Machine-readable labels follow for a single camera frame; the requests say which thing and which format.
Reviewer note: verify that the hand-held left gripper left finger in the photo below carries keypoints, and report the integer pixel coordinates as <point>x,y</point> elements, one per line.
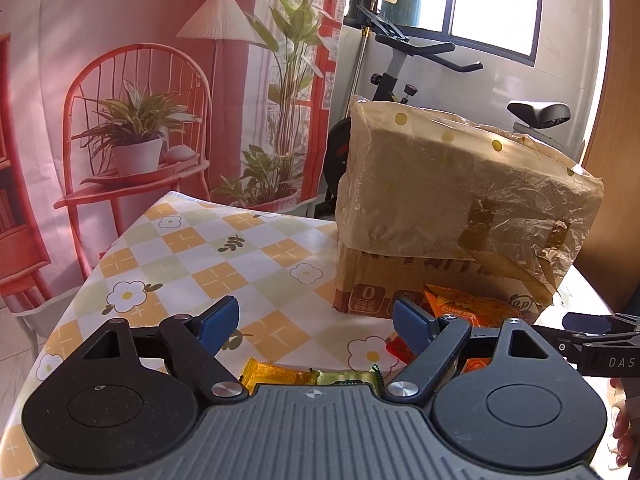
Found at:
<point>220,322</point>

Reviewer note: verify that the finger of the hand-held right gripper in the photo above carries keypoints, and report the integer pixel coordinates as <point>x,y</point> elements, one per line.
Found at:
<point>587,322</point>
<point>575,340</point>

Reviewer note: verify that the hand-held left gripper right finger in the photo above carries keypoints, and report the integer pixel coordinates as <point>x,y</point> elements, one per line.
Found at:
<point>412,320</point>

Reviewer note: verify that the red snack packet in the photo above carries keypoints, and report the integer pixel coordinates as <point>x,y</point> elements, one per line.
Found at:
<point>397,347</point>

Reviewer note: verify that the cardboard box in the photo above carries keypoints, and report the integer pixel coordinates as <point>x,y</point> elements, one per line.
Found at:
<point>370,280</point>

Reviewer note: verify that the yellow snack packet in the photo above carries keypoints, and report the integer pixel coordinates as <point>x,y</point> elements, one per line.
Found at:
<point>275,375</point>

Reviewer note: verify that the green snack packet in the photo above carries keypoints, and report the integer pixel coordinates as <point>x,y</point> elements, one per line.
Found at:
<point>345,377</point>

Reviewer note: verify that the person's right hand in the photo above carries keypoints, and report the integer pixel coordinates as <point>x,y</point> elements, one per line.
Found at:
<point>627,425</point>

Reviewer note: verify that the checkered floral tablecloth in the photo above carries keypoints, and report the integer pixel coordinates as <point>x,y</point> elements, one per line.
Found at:
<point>200,260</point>

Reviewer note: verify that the wooden panel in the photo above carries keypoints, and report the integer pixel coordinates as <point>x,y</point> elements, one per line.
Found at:
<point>620,135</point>

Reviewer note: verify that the black exercise bike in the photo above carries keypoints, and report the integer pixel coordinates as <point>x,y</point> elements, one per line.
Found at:
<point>537,112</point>

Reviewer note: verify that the metal stand pole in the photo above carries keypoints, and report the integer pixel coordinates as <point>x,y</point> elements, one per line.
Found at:
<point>359,55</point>

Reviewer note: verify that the dark framed window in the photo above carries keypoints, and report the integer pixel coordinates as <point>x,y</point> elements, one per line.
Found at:
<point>490,0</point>

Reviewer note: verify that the printed wall backdrop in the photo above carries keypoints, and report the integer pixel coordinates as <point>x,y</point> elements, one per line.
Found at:
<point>150,10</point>

